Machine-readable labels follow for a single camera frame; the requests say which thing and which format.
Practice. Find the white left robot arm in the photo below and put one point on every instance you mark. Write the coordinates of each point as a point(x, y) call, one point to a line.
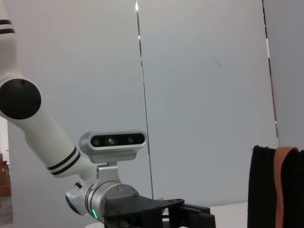
point(52, 145)

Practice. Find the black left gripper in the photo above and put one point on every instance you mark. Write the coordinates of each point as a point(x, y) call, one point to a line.
point(133, 211)

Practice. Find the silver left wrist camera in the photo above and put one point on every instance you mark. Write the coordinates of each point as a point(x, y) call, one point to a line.
point(111, 142)

